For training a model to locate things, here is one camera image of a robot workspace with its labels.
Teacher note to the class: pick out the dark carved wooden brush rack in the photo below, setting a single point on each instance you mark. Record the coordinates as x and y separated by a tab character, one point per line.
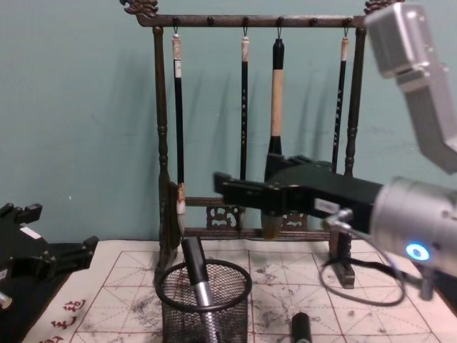
162	143

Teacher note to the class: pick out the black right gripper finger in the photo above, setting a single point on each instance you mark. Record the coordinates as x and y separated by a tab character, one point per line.
278	165
250	194

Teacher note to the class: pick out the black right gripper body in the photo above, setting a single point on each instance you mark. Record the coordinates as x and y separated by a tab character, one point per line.
321	186

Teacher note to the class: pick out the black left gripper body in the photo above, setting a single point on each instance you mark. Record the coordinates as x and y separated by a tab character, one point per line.
25	250

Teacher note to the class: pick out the black brush with paper label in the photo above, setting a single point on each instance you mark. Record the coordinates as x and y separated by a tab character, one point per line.
178	118

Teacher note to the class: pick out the black and silver pen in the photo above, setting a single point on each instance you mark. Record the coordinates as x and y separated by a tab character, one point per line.
196	264

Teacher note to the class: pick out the large brush with beige shaft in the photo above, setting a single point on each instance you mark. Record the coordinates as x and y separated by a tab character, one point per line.
277	100

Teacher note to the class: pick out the white felt mat red grid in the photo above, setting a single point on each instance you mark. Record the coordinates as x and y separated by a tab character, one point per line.
285	286

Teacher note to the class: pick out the thin black brush white cap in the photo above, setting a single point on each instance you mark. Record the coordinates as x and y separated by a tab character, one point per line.
339	114
244	107

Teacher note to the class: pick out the black table cloth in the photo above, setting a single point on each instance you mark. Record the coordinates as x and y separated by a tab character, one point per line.
32	307

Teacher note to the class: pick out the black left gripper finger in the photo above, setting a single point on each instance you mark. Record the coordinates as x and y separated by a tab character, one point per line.
76	253
25	212

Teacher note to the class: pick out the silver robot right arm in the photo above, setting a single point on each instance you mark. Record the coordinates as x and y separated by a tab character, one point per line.
421	107

